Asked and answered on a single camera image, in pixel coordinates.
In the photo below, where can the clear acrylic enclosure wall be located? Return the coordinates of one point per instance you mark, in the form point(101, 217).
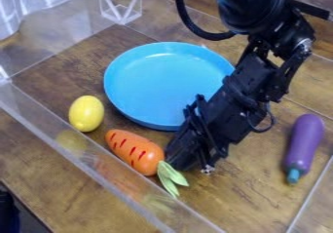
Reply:
point(79, 189)

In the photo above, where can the purple toy eggplant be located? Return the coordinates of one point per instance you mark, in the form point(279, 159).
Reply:
point(307, 136)

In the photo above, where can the orange toy carrot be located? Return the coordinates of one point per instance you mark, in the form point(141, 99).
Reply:
point(145, 157)

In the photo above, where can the yellow toy lemon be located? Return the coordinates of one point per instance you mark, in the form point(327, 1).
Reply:
point(86, 113)

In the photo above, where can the blue round plate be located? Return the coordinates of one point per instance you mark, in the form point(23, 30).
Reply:
point(152, 80)

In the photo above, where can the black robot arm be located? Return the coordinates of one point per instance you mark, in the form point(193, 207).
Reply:
point(280, 39)

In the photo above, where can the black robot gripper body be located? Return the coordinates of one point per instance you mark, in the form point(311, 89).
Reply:
point(221, 121)

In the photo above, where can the clear acrylic corner bracket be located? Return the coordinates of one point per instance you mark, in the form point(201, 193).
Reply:
point(119, 13)

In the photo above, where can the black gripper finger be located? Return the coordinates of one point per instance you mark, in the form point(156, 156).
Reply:
point(207, 155)
point(179, 148)

